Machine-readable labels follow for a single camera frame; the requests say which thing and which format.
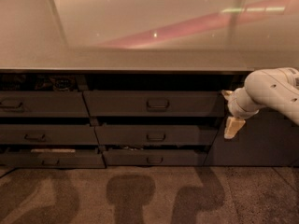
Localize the white flat item in drawer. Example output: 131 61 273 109
31 148 76 153

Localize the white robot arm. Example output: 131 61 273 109
221 67 299 139

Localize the dark round item in drawer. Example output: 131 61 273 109
50 77 75 91

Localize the dark drawer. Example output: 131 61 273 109
83 91 224 117
0 125 98 145
0 149 106 169
94 124 219 147
103 149 206 166
0 91 88 118

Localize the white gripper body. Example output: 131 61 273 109
228 88 259 119

